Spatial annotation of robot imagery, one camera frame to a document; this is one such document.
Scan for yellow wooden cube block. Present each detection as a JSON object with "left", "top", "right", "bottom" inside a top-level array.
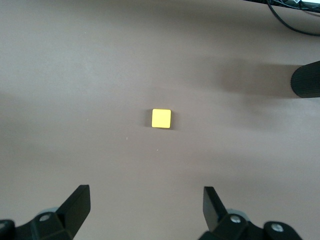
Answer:
[{"left": 151, "top": 108, "right": 173, "bottom": 130}]

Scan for black cable looping over table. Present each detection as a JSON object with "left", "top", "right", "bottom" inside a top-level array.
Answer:
[{"left": 266, "top": 0, "right": 320, "bottom": 37}]

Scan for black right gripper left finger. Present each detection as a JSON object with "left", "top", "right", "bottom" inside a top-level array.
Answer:
[{"left": 14, "top": 184, "right": 91, "bottom": 240}]

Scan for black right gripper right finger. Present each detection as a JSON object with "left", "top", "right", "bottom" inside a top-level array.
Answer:
[{"left": 197, "top": 186, "right": 266, "bottom": 240}]

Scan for black ribbed foam cylinder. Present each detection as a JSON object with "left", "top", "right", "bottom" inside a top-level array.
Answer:
[{"left": 290, "top": 60, "right": 320, "bottom": 99}]

